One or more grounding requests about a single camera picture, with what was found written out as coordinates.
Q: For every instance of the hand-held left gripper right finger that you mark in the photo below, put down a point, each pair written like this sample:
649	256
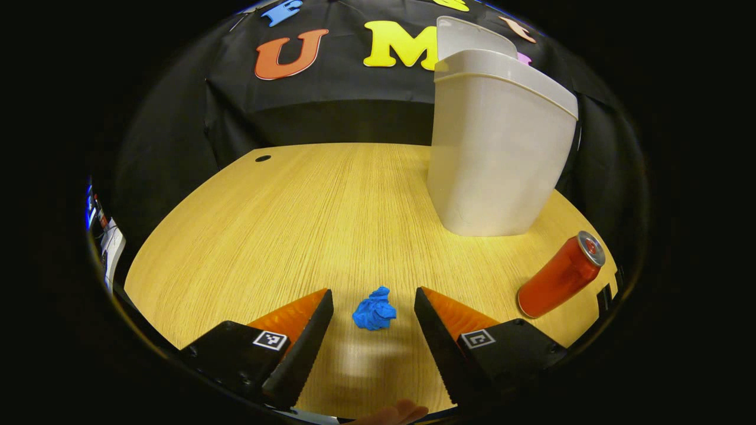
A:
440	348

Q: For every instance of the white side table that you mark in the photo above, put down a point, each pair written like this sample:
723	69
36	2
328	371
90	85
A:
113	251

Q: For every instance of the computer monitor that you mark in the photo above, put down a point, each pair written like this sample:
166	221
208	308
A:
91	209

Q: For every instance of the black backdrop cloth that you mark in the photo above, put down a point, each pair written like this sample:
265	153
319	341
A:
331	112

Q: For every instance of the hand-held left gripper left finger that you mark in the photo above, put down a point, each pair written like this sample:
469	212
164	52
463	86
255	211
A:
301	354

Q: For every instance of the white desktop garbage bin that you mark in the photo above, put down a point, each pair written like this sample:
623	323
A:
496	153

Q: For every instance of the red pop can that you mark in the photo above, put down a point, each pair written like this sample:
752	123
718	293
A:
555	277

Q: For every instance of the blue paper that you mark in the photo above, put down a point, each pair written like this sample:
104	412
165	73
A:
374	313

